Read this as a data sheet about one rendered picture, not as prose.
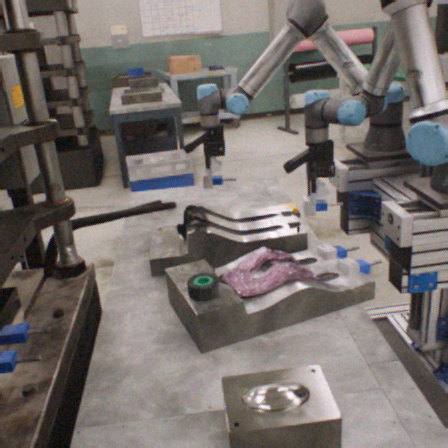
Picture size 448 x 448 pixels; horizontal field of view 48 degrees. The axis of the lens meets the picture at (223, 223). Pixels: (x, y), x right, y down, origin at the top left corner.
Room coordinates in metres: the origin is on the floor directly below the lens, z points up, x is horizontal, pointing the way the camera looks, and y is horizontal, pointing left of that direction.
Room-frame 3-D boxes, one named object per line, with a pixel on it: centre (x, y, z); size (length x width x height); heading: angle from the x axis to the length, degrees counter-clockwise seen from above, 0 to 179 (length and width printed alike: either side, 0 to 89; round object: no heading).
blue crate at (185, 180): (4.66, 0.57, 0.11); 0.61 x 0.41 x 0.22; 99
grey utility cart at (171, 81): (7.46, 0.21, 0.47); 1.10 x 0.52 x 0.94; 106
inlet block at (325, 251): (1.34, -0.34, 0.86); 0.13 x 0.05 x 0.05; 111
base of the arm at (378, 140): (1.82, -0.62, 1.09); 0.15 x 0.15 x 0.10
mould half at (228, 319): (1.19, -0.11, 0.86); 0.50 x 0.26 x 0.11; 111
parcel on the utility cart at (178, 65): (7.45, 0.37, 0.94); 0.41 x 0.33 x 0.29; 106
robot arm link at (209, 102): (1.94, 0.02, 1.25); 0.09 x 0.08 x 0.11; 92
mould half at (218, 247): (1.54, 0.00, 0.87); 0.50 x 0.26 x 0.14; 94
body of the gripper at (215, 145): (1.94, 0.01, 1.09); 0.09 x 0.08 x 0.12; 86
